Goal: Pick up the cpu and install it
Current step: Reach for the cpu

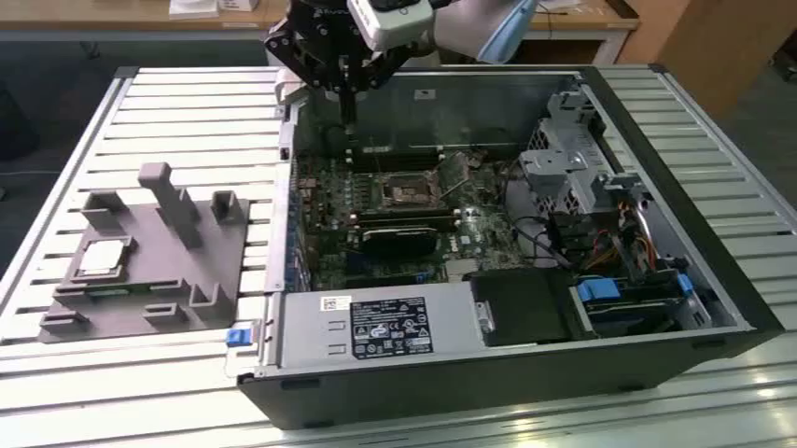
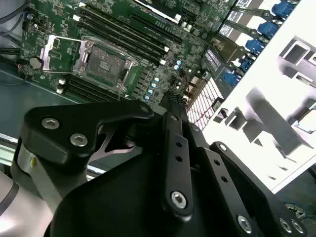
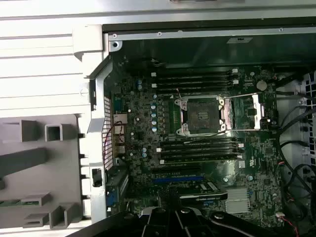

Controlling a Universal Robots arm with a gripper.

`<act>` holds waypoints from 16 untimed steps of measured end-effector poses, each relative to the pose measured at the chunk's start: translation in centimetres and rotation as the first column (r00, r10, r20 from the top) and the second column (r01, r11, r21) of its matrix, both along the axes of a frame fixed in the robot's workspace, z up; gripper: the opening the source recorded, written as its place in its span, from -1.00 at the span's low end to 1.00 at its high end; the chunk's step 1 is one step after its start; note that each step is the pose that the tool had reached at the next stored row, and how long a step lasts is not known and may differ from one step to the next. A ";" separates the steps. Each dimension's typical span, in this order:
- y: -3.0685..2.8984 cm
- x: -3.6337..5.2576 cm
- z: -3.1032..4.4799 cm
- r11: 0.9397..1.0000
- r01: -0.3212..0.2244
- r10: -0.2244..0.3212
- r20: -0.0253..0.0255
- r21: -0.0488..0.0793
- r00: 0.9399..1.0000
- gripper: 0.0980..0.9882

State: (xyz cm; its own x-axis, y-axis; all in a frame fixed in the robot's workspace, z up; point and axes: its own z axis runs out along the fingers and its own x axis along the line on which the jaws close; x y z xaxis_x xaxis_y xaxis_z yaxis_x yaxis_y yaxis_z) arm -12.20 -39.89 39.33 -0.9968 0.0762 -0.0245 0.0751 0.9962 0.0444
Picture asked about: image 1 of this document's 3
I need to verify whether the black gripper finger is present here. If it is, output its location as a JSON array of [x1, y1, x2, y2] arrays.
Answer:
[[347, 44, 414, 136], [261, 21, 349, 136]]

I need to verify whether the metal wire locking lever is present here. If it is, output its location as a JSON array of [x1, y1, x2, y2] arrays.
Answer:
[[439, 173, 484, 203]]

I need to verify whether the silver CPU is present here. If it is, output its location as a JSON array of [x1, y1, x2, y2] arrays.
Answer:
[[77, 240, 133, 275]]

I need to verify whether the CPU socket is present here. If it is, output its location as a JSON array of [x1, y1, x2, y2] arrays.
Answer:
[[375, 171, 448, 210]]

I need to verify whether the black RAM slot bank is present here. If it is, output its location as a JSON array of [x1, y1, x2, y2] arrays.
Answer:
[[344, 147, 440, 173], [355, 208, 455, 231]]

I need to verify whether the wooden desk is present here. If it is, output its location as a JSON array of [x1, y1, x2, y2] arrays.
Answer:
[[0, 0, 642, 66]]

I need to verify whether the metal drive cage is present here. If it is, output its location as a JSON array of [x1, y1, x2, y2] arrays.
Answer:
[[516, 91, 655, 218]]

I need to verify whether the black graphics card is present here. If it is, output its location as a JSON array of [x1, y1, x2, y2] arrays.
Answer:
[[357, 226, 442, 257]]

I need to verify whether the green motherboard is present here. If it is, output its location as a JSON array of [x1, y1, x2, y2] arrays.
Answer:
[[287, 149, 547, 291]]

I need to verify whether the small silver chipset heatsink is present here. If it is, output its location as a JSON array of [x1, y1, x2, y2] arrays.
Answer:
[[443, 259, 475, 282]]

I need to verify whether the grey plastic parts rack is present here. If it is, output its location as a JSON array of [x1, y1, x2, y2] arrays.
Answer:
[[36, 161, 253, 346]]

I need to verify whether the wooden cabinet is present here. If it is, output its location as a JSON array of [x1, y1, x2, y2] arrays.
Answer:
[[614, 0, 797, 123]]

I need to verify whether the silver power supply unit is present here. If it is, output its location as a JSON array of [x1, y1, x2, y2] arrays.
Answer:
[[252, 279, 499, 377]]

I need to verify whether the green RAM stick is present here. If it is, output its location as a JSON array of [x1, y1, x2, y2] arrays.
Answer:
[[85, 285, 155, 298]]

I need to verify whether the hard disk in blue carrier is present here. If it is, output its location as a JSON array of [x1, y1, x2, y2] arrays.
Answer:
[[575, 276, 683, 338]]

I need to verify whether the black open PC case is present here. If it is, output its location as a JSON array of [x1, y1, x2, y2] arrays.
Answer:
[[235, 63, 787, 431]]

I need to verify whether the pale grey case handle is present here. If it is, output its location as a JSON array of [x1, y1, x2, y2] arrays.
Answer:
[[272, 69, 307, 103]]

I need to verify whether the coloured power wire bundle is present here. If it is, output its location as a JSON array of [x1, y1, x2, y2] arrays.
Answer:
[[582, 200, 662, 281]]

